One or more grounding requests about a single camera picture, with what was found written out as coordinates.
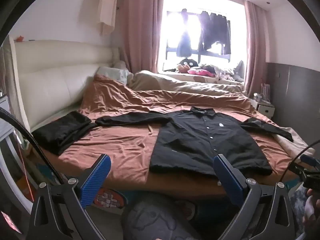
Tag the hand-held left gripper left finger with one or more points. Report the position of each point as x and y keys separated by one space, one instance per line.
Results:
x=96 y=180

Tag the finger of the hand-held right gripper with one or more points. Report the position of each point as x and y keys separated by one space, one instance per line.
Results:
x=307 y=159

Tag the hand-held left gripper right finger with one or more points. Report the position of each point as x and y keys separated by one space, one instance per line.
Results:
x=227 y=177

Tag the black button-up shirt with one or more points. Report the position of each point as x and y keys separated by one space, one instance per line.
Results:
x=190 y=142

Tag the cream underlay blanket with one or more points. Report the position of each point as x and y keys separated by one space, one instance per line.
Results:
x=295 y=142

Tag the patterned orange floor mat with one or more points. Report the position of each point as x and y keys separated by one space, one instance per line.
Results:
x=110 y=197

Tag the brown bed sheet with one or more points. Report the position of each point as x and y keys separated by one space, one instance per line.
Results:
x=120 y=142

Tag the folded black garment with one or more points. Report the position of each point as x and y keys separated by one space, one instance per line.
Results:
x=62 y=130

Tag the white nightstand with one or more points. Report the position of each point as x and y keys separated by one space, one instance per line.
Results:
x=265 y=108

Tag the person's grey printed pants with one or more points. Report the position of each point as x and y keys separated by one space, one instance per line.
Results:
x=155 y=220

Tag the small wooden stick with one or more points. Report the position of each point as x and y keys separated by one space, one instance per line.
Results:
x=150 y=128

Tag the white bottles on nightstand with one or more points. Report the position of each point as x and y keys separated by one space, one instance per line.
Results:
x=265 y=93

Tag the beige duvet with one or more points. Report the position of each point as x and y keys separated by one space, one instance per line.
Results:
x=190 y=85

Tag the grey pillow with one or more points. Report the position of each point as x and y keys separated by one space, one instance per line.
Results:
x=240 y=71

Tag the white patterned pillow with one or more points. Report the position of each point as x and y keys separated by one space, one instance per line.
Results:
x=115 y=73

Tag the pink cushion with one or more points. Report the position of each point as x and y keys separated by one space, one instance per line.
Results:
x=200 y=72

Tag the cream padded headboard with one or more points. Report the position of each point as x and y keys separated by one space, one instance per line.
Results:
x=50 y=80

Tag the brown plush toy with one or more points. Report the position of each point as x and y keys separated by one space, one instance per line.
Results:
x=182 y=68

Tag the pink curtain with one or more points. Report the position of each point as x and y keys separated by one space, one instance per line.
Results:
x=256 y=50
x=142 y=30

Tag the black round plush toy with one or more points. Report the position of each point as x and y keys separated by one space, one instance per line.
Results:
x=188 y=62

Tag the dark hanging garment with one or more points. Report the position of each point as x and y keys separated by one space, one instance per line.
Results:
x=183 y=42

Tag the black hanging shirt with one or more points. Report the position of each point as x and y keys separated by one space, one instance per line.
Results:
x=215 y=32

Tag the small orange toy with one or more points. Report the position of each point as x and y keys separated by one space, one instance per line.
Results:
x=19 y=38

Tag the cream hanging cloth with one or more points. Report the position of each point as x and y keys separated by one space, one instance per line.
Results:
x=107 y=7

